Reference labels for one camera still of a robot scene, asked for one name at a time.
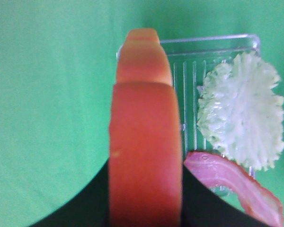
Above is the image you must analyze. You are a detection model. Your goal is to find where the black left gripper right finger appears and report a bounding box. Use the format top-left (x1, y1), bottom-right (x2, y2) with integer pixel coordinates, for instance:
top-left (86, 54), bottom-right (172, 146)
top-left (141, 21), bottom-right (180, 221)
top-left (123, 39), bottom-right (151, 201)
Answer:
top-left (181, 166), bottom-right (267, 227)

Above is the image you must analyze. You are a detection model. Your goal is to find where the toy bread slice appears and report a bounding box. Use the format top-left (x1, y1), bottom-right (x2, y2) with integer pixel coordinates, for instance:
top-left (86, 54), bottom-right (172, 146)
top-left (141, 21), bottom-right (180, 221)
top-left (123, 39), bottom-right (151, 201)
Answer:
top-left (108, 28), bottom-right (182, 227)

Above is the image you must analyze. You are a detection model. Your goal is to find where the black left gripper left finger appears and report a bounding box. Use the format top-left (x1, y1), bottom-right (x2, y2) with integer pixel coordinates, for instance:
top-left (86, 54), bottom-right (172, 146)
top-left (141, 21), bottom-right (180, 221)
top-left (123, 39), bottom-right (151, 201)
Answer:
top-left (31, 162), bottom-right (110, 227)

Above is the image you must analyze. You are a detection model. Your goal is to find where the left clear plastic tray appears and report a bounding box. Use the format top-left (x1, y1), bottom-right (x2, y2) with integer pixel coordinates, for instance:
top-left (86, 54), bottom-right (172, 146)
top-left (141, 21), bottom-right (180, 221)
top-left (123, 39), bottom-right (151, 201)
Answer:
top-left (116, 34), bottom-right (261, 197)

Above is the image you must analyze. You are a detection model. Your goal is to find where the toy bacon strip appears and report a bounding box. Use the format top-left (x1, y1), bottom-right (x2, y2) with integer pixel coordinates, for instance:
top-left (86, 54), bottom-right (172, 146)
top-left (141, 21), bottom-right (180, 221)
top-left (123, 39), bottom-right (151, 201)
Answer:
top-left (184, 151), bottom-right (284, 227)

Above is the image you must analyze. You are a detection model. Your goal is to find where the toy lettuce leaf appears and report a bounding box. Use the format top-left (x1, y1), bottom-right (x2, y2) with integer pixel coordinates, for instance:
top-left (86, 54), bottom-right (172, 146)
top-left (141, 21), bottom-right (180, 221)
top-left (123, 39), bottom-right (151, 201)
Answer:
top-left (197, 52), bottom-right (284, 170)

